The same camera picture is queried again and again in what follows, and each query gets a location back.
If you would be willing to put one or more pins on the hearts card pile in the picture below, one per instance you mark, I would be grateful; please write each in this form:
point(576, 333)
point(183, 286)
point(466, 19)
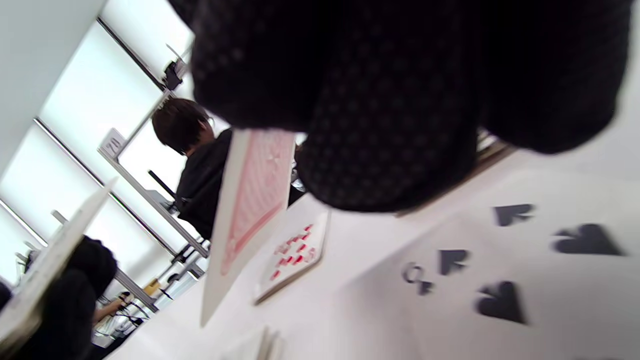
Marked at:
point(295, 255)

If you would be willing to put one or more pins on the person's right hand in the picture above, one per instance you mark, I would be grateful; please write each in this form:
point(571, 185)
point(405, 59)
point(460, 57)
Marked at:
point(400, 90)

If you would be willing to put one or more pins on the black mounted camera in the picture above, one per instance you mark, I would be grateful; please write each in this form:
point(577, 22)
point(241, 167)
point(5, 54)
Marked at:
point(172, 75)

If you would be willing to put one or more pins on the person's left hand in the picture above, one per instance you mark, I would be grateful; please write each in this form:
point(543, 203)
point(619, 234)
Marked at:
point(75, 310)

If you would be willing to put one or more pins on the deck of playing cards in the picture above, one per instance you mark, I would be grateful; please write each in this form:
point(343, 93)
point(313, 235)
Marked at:
point(45, 270)

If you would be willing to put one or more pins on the black spades playing card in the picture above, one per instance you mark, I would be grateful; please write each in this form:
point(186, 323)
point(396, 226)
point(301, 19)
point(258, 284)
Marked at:
point(250, 210)
point(540, 270)

